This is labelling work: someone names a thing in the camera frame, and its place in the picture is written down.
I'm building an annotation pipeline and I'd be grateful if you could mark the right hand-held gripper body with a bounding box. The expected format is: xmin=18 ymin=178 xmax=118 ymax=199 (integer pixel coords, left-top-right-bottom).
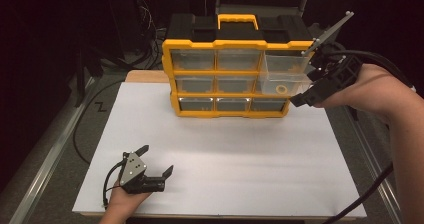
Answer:
xmin=300 ymin=11 xmax=364 ymax=100

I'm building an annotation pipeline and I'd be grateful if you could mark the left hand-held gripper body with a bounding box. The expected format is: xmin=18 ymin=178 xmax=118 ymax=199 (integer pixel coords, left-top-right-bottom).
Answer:
xmin=118 ymin=151 xmax=167 ymax=195

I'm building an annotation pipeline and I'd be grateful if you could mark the clear plastic pull-out drawer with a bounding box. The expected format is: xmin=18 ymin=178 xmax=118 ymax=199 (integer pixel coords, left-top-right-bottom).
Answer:
xmin=258 ymin=50 xmax=314 ymax=98

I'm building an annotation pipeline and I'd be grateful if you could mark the yellow black organizer cabinet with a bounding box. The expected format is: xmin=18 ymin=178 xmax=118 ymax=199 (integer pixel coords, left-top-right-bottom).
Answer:
xmin=161 ymin=13 xmax=315 ymax=119

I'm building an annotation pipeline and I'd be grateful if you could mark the person's right hand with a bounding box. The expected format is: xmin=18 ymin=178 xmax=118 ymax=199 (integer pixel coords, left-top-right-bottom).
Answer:
xmin=314 ymin=63 xmax=403 ymax=120

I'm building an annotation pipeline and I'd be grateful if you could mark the person's left hand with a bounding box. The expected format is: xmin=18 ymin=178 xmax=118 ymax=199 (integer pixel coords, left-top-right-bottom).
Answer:
xmin=104 ymin=180 xmax=152 ymax=219

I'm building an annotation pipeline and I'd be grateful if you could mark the black stand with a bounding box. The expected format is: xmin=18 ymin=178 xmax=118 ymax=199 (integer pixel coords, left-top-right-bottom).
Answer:
xmin=73 ymin=47 xmax=105 ymax=109

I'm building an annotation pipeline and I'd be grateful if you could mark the grid of closed organizer drawers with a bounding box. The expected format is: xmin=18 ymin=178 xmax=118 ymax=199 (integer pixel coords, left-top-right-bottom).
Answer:
xmin=169 ymin=48 xmax=288 ymax=112

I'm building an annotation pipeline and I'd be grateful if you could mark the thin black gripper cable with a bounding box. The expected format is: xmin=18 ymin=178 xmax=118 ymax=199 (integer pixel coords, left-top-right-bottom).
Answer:
xmin=102 ymin=159 xmax=127 ymax=209

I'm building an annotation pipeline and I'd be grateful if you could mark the thick black gripper cable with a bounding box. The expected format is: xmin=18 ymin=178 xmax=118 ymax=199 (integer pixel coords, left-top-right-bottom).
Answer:
xmin=328 ymin=49 xmax=417 ymax=224

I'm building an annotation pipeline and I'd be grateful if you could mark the long black floor cable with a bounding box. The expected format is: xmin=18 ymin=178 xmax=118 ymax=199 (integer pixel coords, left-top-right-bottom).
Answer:
xmin=72 ymin=78 xmax=127 ymax=166

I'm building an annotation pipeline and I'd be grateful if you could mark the aluminium rail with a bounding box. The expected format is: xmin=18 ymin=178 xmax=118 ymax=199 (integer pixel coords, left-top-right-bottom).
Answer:
xmin=346 ymin=106 xmax=405 ymax=224
xmin=9 ymin=77 xmax=98 ymax=224

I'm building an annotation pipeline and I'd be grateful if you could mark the bundle of background cables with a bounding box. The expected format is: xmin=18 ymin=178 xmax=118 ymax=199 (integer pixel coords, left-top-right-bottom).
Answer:
xmin=134 ymin=0 xmax=168 ymax=70

